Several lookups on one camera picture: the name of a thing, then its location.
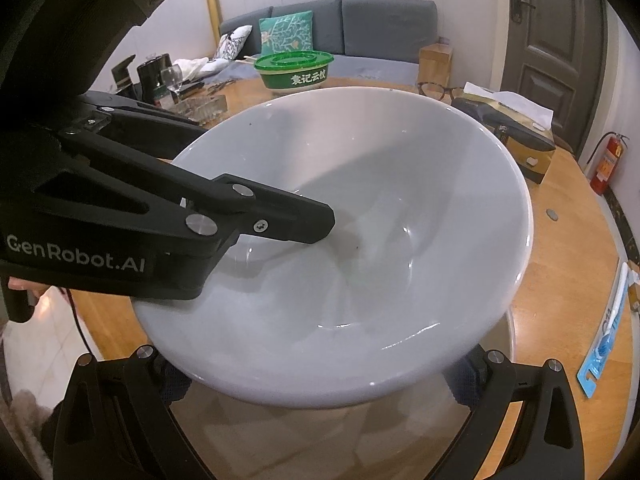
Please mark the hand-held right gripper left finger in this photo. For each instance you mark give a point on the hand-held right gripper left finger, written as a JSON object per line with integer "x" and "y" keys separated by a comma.
{"x": 175, "y": 385}

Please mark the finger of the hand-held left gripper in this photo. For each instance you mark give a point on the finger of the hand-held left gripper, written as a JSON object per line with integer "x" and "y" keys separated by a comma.
{"x": 140, "y": 120}
{"x": 290, "y": 217}

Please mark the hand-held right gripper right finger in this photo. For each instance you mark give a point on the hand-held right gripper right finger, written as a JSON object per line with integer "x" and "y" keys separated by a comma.
{"x": 465, "y": 380}

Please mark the ribbed white bowl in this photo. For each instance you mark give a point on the ribbed white bowl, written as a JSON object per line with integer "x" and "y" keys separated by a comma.
{"x": 375, "y": 260}

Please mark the person's left hand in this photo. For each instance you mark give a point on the person's left hand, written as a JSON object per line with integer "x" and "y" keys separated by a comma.
{"x": 30, "y": 286}

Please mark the black tea machine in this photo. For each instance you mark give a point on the black tea machine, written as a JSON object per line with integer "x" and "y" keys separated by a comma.
{"x": 149, "y": 72}

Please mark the wine glass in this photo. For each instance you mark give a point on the wine glass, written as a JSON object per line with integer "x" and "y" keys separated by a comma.
{"x": 171, "y": 77}

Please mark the glass ashtray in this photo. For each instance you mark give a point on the glass ashtray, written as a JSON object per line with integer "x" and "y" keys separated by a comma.
{"x": 202, "y": 110}

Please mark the white cloth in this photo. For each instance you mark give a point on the white cloth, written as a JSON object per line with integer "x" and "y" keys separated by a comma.
{"x": 197, "y": 66}

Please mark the white patterned cushion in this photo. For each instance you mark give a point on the white patterned cushion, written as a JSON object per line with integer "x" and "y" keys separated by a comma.
{"x": 232, "y": 42}

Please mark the wooden stick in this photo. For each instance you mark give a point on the wooden stick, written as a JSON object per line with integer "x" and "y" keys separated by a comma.
{"x": 213, "y": 15}

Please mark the green lidded food container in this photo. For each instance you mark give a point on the green lidded food container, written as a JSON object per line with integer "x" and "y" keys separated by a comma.
{"x": 295, "y": 75}

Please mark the beige fuzzy clothing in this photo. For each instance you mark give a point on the beige fuzzy clothing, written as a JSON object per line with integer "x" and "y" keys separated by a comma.
{"x": 30, "y": 435}

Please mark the blue toothbrush packet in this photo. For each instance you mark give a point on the blue toothbrush packet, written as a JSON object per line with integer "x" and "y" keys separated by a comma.
{"x": 612, "y": 320}

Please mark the teal patterned cushion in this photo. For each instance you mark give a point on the teal patterned cushion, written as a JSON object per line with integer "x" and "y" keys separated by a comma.
{"x": 285, "y": 32}

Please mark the small grey round disc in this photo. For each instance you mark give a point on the small grey round disc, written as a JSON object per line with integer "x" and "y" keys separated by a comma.
{"x": 552, "y": 214}

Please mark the tortoiseshell eyeglasses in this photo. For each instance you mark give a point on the tortoiseshell eyeglasses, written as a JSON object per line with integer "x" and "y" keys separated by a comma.
{"x": 429, "y": 90}

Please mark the grey sofa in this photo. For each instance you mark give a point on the grey sofa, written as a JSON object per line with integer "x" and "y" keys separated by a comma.
{"x": 380, "y": 25}

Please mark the tissue box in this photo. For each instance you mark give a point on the tissue box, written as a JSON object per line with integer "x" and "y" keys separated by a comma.
{"x": 520, "y": 140}

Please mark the red fire extinguisher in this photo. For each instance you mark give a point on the red fire extinguisher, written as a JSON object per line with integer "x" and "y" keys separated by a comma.
{"x": 607, "y": 165}

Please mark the dark brown door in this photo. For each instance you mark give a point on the dark brown door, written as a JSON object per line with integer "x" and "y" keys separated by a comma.
{"x": 550, "y": 50}

